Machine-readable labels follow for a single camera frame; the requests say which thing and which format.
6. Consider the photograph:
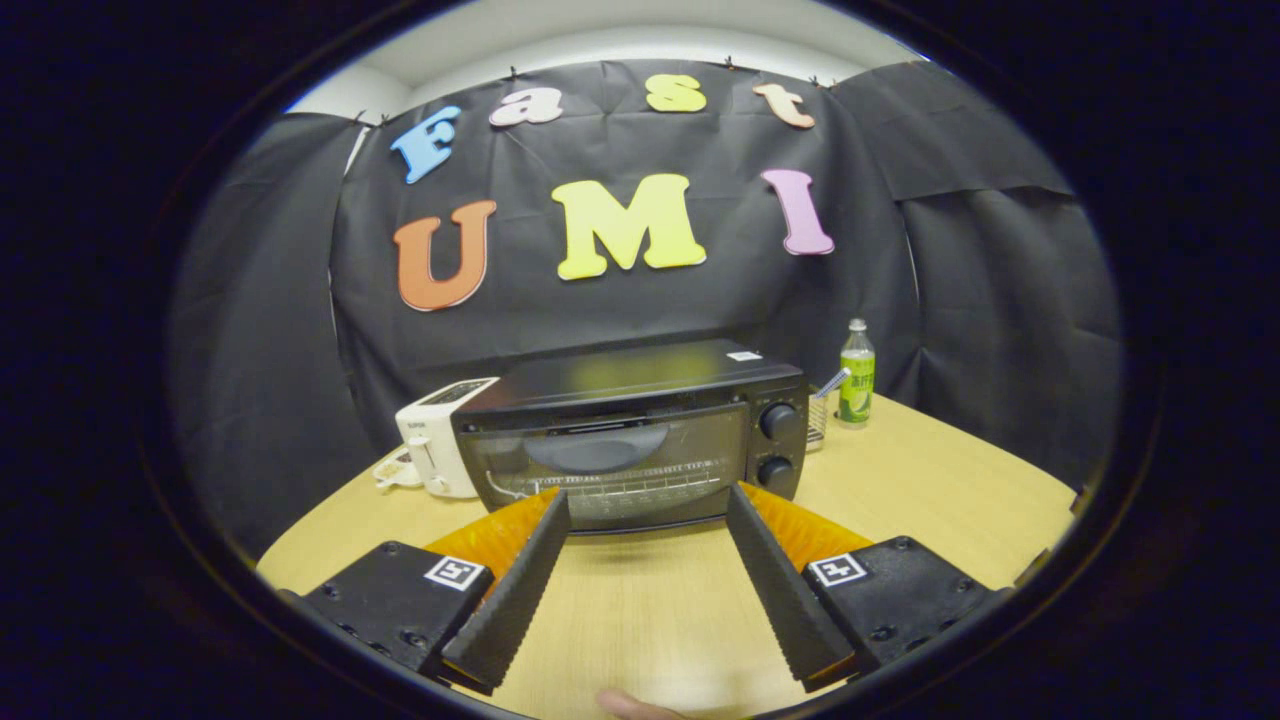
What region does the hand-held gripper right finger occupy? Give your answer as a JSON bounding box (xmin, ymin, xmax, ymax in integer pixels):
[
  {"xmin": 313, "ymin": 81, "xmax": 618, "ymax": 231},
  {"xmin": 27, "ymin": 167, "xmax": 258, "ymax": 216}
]
[{"xmin": 725, "ymin": 483, "xmax": 1006, "ymax": 694}]

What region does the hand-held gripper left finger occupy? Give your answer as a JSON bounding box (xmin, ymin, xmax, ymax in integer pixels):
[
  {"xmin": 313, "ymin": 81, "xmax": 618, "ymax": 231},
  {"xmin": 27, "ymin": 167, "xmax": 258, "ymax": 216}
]
[{"xmin": 290, "ymin": 488, "xmax": 573, "ymax": 696}]

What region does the black toaster oven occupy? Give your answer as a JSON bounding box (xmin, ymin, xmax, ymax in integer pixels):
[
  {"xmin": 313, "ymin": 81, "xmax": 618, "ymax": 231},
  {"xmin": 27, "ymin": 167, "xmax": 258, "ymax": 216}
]
[{"xmin": 450, "ymin": 338, "xmax": 811, "ymax": 536}]

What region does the white pop-up toaster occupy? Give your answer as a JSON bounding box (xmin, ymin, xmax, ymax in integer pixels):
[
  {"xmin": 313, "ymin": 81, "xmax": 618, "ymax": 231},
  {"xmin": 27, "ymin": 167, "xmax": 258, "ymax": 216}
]
[{"xmin": 394, "ymin": 376, "xmax": 501, "ymax": 499}]

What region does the green label drink bottle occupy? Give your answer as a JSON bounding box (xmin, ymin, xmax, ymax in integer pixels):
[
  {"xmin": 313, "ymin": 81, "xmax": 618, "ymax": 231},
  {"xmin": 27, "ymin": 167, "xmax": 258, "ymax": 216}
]
[{"xmin": 838, "ymin": 318, "xmax": 877, "ymax": 429}]

